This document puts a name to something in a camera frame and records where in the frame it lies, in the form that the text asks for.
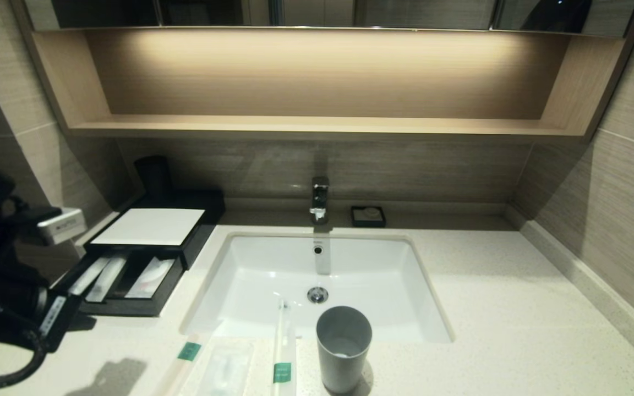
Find wide paper pack green label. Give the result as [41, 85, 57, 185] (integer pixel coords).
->
[152, 332, 214, 396]

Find grey plastic cup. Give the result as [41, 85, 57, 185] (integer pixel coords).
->
[316, 306, 373, 394]

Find clear plastic packet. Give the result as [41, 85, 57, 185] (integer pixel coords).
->
[196, 340, 255, 396]

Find chrome faucet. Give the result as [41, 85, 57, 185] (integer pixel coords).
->
[310, 176, 330, 225]

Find mirror cabinet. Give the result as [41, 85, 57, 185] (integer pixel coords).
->
[23, 0, 634, 38]

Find square white sachet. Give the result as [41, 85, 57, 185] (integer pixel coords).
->
[124, 257, 176, 300]

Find wooden wall shelf niche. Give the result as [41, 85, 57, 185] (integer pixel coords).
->
[12, 26, 634, 144]

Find white ceramic sink basin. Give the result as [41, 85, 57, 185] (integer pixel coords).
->
[179, 231, 454, 344]

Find black amenity drawer box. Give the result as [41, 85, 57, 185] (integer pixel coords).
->
[83, 190, 227, 271]
[52, 245, 187, 318]

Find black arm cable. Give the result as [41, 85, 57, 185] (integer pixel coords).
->
[0, 324, 49, 391]

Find slim toothbrush pack green label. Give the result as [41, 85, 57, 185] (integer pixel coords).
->
[271, 297, 299, 396]

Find black soap dish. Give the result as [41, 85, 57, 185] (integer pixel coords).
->
[350, 205, 387, 228]

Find black cylindrical cup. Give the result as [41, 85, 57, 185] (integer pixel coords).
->
[134, 155, 173, 201]

